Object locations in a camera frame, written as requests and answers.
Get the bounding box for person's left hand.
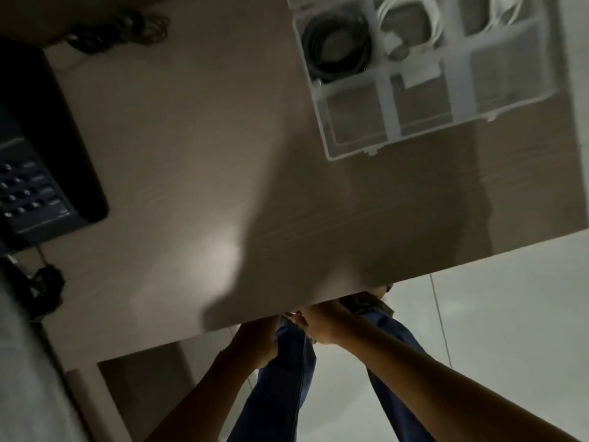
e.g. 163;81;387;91
229;314;287;370

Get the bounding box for person's right hand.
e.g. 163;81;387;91
289;298;370;346

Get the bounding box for clear plastic organizer box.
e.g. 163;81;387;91
287;0;566;163

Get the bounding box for person's right forearm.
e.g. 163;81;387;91
353;316;582;442

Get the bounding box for person's left forearm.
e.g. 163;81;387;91
146;348;260;442

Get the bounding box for person's blue jeans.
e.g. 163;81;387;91
227;293;439;442

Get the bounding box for white bed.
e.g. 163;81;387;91
0;270;89;442

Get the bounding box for black desk telephone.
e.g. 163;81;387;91
0;35;110;255

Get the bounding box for black coiled telephone cord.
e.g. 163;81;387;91
0;245;67;319

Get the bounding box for coiled black cable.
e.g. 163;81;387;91
301;10;374;86

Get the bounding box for coiled white charger cable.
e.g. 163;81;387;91
375;0;446;91

